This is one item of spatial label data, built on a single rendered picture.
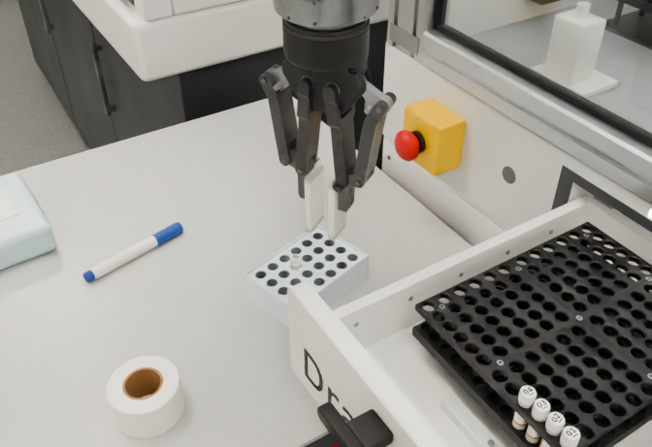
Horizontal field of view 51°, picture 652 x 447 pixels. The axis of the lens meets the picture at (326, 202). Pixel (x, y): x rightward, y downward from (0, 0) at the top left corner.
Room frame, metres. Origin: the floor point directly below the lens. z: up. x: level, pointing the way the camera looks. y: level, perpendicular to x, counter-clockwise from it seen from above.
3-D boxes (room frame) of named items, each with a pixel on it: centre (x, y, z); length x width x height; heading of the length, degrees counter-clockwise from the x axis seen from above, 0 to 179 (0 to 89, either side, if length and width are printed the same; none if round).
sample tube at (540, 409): (0.31, -0.16, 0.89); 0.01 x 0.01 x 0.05
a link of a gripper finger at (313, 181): (0.57, 0.01, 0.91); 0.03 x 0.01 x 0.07; 152
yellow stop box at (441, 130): (0.75, -0.13, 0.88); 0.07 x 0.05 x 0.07; 32
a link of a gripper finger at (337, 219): (0.55, -0.01, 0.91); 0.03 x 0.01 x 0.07; 152
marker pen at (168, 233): (0.65, 0.24, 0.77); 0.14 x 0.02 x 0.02; 135
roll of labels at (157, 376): (0.42, 0.18, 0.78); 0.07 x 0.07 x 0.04
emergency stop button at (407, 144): (0.73, -0.11, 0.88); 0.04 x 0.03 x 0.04; 32
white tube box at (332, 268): (0.59, 0.02, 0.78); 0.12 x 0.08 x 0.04; 137
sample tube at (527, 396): (0.32, -0.15, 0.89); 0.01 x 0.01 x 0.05
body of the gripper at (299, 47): (0.56, 0.00, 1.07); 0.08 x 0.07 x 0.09; 62
